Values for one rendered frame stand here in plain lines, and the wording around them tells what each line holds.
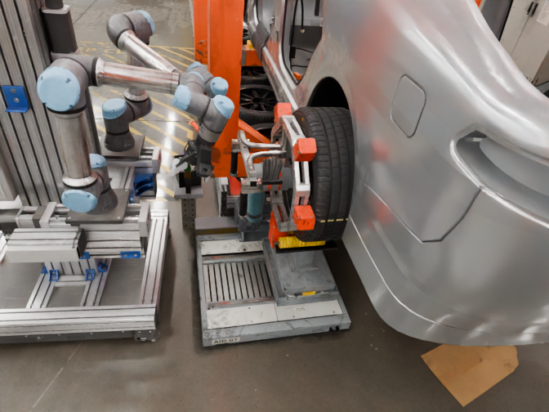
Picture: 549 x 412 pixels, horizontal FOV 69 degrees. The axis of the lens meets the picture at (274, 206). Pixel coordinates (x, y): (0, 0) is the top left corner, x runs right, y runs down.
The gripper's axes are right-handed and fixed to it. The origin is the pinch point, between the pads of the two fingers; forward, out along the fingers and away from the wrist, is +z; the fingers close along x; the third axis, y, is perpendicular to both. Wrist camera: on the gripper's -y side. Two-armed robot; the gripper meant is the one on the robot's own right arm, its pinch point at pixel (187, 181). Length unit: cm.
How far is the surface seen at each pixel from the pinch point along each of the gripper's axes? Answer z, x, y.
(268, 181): -6.2, -34.6, 1.2
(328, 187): -18, -54, -11
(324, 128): -32, -53, 11
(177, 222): 105, -54, 80
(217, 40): -29, -22, 76
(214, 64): -17, -25, 74
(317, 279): 48, -98, -10
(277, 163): -12.8, -37.5, 6.2
